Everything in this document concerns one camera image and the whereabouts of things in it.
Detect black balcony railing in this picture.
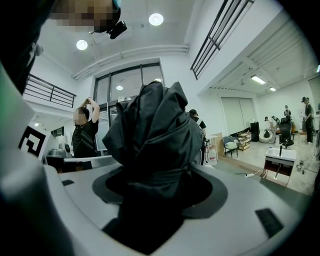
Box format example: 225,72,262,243
190,0,255,81
23,73,77,109

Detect dark visitor chair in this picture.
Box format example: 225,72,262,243
223,136,241,158

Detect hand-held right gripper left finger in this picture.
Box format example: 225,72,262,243
58,164,125,230

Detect tall cardboard box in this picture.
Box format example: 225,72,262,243
211,132,226,157

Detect black office chair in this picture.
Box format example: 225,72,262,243
278,117,295,149

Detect white window blinds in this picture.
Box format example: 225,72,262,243
221,97,254,136

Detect black-framed glass entrance door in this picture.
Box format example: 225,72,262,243
93,62,166,161

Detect black cabinet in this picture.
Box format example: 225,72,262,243
250,121,260,143

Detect white desk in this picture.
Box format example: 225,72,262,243
263,147,298,188

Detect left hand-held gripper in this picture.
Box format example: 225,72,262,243
18,124,119,173

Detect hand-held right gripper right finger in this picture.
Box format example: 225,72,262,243
149,164,312,256

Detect black head camera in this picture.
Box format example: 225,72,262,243
106,20,128,40

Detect white ceiling pipes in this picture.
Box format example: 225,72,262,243
72,44,190,81

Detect pack of clear water bottles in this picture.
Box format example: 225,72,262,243
206,146,219,165

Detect white bean bag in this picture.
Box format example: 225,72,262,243
259,129,273,145

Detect person's black top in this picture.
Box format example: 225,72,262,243
0,0,57,95

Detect wooden shelf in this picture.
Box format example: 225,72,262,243
237,131,252,152

